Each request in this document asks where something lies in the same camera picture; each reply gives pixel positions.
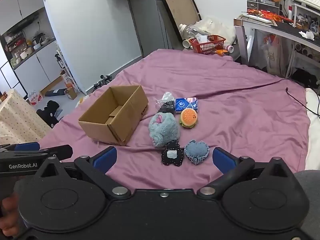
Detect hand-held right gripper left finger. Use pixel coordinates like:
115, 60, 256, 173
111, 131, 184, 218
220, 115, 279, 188
35, 146, 132, 201

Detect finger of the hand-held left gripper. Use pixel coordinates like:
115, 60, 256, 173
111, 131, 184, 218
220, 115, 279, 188
37, 144, 73, 161
0, 142, 41, 153

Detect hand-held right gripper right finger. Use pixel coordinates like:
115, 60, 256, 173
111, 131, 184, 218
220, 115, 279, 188
197, 146, 298, 200

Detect denim heart cushion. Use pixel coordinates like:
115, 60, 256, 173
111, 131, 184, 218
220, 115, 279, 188
184, 140, 210, 165

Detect cardboard box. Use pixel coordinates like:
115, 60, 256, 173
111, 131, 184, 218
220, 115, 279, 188
78, 85, 149, 146

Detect black stitched fabric pouch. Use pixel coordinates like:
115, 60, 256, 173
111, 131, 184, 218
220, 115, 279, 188
161, 140, 185, 167

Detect hamburger plush toy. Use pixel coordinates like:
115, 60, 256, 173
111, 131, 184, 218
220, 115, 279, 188
179, 108, 199, 129

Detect blue fluffy plush toy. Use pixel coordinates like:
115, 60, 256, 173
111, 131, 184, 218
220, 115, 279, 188
148, 112, 180, 148

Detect blue tissue packet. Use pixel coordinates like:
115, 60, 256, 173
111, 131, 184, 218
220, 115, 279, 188
174, 97, 198, 111

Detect dark grey cloth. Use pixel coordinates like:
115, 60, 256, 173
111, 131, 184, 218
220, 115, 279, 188
159, 101, 175, 114

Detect clear plastic bag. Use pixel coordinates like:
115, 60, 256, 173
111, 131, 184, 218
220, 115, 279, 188
155, 92, 177, 114

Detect person's left hand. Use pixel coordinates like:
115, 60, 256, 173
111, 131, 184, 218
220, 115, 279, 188
0, 194, 20, 239

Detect polka dot tablecloth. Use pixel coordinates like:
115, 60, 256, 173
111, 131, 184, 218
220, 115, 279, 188
0, 89, 52, 145

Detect black floor object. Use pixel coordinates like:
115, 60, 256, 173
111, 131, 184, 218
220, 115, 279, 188
36, 100, 63, 129

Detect white red packet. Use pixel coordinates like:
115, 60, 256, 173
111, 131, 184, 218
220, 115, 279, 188
27, 91, 43, 105

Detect yellow plastic bag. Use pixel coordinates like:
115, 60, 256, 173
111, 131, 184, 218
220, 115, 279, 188
75, 94, 90, 108

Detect small cardboard carton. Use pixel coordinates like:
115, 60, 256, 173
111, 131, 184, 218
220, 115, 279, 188
64, 86, 78, 100

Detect black flat bag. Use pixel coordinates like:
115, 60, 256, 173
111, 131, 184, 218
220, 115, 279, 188
45, 89, 66, 97

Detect purple bed sheet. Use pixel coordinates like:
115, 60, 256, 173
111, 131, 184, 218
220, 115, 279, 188
37, 48, 310, 195

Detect white orange carton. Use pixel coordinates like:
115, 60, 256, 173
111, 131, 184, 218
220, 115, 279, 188
61, 66, 80, 93

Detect white kitchen cabinet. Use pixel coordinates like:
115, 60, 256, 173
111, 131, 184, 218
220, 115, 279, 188
14, 39, 65, 95

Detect person's grey trouser leg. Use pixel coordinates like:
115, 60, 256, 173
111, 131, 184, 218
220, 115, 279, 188
292, 169, 320, 240

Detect white pillow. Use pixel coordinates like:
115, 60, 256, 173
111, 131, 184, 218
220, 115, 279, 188
304, 87, 320, 170

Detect red plastic basket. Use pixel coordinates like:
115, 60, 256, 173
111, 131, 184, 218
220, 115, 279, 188
189, 35, 226, 55

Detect white printed tote bag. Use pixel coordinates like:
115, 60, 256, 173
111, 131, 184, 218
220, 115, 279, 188
262, 34, 284, 75

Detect white framed desk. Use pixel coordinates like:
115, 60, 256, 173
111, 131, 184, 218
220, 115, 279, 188
234, 12, 320, 78

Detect clear plastic bottle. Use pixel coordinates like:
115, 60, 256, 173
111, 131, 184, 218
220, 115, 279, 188
179, 24, 213, 40

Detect grey door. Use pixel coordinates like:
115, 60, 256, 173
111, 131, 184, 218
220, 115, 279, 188
126, 0, 182, 58

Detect white power strip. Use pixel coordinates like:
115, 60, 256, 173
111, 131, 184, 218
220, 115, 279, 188
242, 12, 273, 23

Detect white crumpled tissue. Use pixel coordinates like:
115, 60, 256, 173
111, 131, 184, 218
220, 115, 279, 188
299, 30, 315, 40

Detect red printed packet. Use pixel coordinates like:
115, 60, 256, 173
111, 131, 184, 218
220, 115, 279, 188
247, 9, 293, 22

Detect black framed board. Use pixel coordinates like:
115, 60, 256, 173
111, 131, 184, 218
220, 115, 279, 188
159, 0, 202, 43

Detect white desk shelf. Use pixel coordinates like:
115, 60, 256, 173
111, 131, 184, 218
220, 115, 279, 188
291, 2, 320, 29

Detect black cable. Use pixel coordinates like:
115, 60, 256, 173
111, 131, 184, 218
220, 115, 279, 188
285, 87, 320, 120

